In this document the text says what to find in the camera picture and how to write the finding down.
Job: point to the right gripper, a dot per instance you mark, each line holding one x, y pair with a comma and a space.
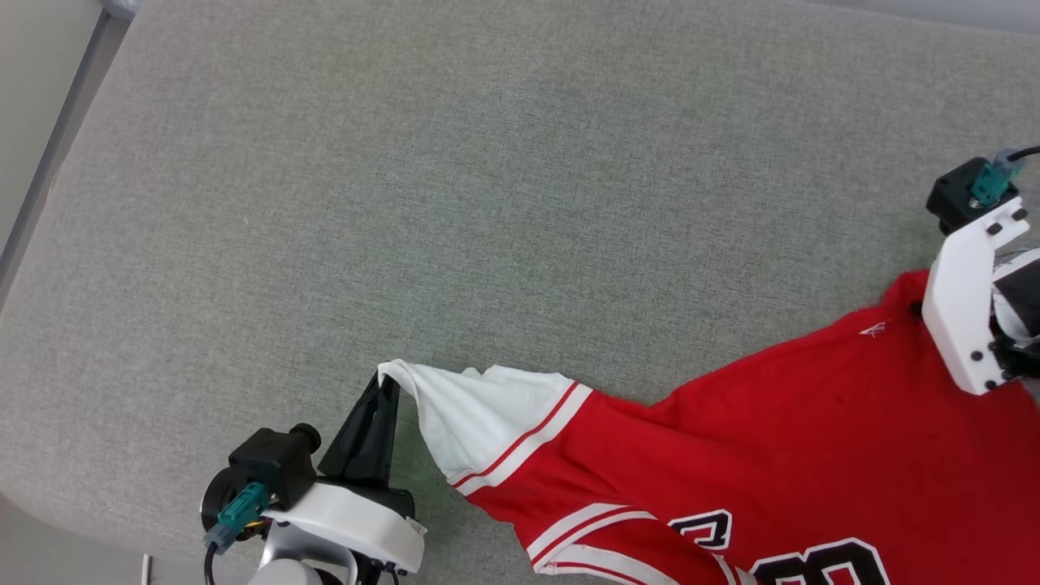
963, 309

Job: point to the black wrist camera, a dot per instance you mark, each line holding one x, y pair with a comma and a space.
276, 463
955, 195

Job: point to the grey metal frame bar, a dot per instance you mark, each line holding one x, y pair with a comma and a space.
57, 138

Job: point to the red and white jersey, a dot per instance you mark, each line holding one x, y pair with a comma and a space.
772, 447

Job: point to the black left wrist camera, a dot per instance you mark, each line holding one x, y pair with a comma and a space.
276, 463

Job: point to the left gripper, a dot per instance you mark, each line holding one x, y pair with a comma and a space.
357, 520

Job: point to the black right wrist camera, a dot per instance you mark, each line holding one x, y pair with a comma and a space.
955, 195

